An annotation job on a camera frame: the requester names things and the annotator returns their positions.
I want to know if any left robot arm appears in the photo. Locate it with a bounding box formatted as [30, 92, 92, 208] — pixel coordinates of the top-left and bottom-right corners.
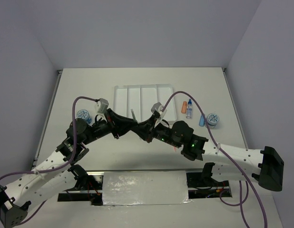
[0, 109, 138, 228]

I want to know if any clear blue-capped bottle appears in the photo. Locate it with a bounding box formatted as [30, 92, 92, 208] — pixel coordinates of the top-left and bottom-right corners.
[186, 99, 193, 119]

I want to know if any right blue tape roll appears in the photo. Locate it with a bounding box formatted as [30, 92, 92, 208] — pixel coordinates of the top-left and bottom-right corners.
[206, 113, 220, 129]

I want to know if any blue eraser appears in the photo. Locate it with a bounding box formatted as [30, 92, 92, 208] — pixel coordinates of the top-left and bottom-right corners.
[199, 114, 205, 127]

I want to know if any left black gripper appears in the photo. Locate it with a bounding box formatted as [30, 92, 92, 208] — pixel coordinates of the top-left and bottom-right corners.
[82, 108, 138, 145]

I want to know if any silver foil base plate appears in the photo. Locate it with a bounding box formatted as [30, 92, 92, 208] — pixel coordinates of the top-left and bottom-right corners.
[102, 171, 189, 206]

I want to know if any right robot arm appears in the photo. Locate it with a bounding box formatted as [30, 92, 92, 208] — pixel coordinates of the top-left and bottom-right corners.
[132, 114, 284, 191]

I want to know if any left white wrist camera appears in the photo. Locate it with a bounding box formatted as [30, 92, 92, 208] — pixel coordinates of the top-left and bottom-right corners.
[95, 98, 109, 116]

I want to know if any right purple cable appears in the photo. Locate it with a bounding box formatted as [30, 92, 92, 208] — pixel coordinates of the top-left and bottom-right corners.
[160, 91, 268, 228]

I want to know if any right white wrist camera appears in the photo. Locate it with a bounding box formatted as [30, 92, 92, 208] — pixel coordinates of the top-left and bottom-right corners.
[151, 102, 167, 119]

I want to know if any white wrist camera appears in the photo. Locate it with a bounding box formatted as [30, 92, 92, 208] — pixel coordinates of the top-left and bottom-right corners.
[95, 98, 109, 116]
[151, 102, 167, 119]

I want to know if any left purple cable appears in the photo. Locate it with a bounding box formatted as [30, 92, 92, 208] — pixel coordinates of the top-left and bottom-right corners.
[0, 96, 100, 226]

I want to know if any purple cable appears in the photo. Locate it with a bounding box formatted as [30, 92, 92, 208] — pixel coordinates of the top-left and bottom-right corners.
[0, 96, 100, 226]
[160, 91, 268, 228]

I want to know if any orange eraser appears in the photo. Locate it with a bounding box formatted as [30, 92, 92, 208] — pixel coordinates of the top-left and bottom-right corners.
[181, 101, 187, 114]

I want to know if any blue tape roll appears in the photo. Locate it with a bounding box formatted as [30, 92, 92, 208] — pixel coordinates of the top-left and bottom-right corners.
[206, 113, 220, 129]
[77, 109, 92, 124]

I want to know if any left blue tape roll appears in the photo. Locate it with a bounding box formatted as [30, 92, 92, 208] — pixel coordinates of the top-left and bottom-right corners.
[77, 109, 92, 124]

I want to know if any white divided organizer tray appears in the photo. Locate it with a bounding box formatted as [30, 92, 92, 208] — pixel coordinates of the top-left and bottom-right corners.
[113, 84, 174, 122]

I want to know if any green white pen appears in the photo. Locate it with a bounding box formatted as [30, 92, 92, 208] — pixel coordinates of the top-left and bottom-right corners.
[130, 109, 137, 123]

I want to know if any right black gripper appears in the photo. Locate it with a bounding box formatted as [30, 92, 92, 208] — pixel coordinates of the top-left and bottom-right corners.
[132, 114, 181, 148]

